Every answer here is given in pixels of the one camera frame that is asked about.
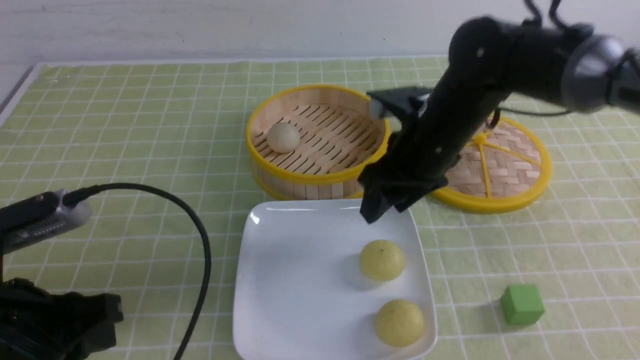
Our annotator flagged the white square plate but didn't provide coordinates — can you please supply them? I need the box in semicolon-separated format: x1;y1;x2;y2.
232;199;438;360

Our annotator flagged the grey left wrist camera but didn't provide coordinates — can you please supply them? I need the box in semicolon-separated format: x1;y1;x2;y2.
0;189;93;255

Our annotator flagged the woven bamboo steamer lid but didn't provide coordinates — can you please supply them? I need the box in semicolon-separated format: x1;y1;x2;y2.
431;116;553;214

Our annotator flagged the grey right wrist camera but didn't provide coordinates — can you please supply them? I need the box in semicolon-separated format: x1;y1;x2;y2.
366;86;434;122

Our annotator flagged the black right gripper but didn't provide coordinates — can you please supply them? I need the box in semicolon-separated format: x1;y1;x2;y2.
358;103;493;224

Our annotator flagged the green checkered tablecloth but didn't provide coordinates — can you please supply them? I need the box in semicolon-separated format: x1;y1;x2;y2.
0;57;639;360

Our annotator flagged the green cube block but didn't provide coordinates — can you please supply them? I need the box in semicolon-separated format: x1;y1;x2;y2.
499;284;546;326

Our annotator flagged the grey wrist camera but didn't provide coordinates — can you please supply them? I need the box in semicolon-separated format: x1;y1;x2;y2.
366;86;434;122
0;189;93;255

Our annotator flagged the beige steamed bun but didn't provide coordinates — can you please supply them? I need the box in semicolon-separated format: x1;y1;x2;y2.
266;121;301;154

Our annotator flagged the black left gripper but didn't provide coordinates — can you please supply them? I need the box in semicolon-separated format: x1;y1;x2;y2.
0;278;124;360

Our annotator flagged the yellow steamed bun on plate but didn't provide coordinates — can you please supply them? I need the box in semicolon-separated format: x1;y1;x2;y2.
375;298;426;347

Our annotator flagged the bamboo steamer basket yellow rim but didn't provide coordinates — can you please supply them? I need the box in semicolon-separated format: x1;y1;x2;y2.
245;84;393;201

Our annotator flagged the yellow steamed bun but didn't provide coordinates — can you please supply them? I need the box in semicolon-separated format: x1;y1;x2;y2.
375;298;426;347
359;239;406;283

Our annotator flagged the black camera cable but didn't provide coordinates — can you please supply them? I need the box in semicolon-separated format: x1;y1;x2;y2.
64;183;212;360

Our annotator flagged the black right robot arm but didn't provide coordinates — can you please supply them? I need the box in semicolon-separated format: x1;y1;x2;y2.
358;0;640;224

